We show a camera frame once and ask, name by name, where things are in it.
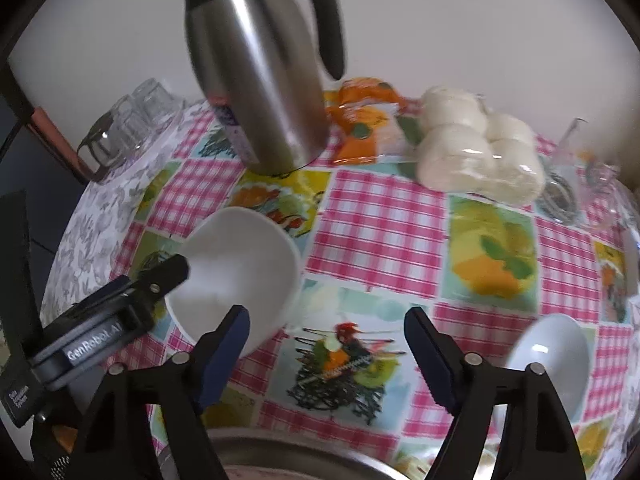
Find white square cup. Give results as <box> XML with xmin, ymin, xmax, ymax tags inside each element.
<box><xmin>165</xmin><ymin>207</ymin><xmax>303</xmax><ymax>356</ymax></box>

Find light blue ceramic bowl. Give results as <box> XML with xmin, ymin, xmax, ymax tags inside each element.
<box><xmin>498</xmin><ymin>314</ymin><xmax>593</xmax><ymax>422</ymax></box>

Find large stainless steel bowl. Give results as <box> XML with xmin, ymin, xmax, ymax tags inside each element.
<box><xmin>159</xmin><ymin>426</ymin><xmax>402</xmax><ymax>480</ymax></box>

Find pink floral plate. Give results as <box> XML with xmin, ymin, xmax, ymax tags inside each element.
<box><xmin>224</xmin><ymin>465</ymin><xmax>359</xmax><ymax>480</ymax></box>

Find clear drinking glass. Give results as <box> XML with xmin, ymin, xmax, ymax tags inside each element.
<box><xmin>132</xmin><ymin>78</ymin><xmax>182</xmax><ymax>126</ymax></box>
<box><xmin>107</xmin><ymin>94</ymin><xmax>156</xmax><ymax>157</ymax></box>

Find clear drinking glass rear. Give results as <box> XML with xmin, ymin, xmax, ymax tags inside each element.
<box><xmin>132</xmin><ymin>78</ymin><xmax>182</xmax><ymax>126</ymax></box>

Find pink checkered fruit tablecloth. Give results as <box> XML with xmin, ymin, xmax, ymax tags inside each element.
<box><xmin>112</xmin><ymin>106</ymin><xmax>639</xmax><ymax>479</ymax></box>

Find white power strip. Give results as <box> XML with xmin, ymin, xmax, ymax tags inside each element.
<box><xmin>622</xmin><ymin>228</ymin><xmax>639</xmax><ymax>297</ymax></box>

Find clear glass mug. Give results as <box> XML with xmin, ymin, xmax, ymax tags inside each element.
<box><xmin>536</xmin><ymin>117</ymin><xmax>620</xmax><ymax>233</ymax></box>

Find stainless steel thermos jug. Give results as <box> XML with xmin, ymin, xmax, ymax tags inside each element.
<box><xmin>184</xmin><ymin>0</ymin><xmax>346</xmax><ymax>176</ymax></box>

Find orange snack packet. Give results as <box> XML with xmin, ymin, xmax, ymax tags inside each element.
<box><xmin>323</xmin><ymin>77</ymin><xmax>416</xmax><ymax>166</ymax></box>

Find packaged white steamed buns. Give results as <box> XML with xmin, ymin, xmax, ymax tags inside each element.
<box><xmin>416</xmin><ymin>87</ymin><xmax>544</xmax><ymax>206</ymax></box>

